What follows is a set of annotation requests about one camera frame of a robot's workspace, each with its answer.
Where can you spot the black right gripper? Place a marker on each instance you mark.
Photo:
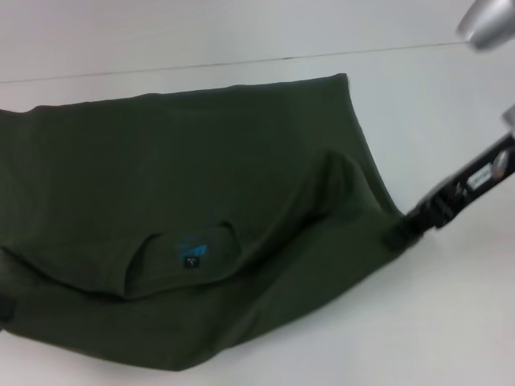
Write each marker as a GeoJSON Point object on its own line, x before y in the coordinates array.
{"type": "Point", "coordinates": [475, 177]}

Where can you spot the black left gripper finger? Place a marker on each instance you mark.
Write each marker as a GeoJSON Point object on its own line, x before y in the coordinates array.
{"type": "Point", "coordinates": [7, 309]}

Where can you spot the dark green FREE t-shirt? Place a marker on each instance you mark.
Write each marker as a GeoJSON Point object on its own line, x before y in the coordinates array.
{"type": "Point", "coordinates": [161, 181]}

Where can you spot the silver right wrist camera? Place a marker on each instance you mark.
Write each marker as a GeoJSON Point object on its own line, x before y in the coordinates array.
{"type": "Point", "coordinates": [487, 22]}

